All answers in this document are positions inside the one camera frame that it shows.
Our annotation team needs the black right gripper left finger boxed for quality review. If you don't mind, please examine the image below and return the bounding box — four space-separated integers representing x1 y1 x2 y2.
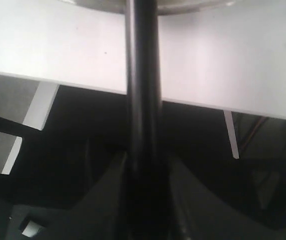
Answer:
36 152 128 240

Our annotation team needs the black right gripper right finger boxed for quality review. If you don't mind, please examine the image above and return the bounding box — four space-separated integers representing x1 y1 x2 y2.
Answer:
169 157 286 240

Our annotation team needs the white table leg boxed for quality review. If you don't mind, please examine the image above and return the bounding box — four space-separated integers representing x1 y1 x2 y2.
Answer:
223 110 239 159
0 82 59 175

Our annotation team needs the round steel plate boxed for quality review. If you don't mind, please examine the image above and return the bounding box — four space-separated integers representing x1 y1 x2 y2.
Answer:
64 0 238 16

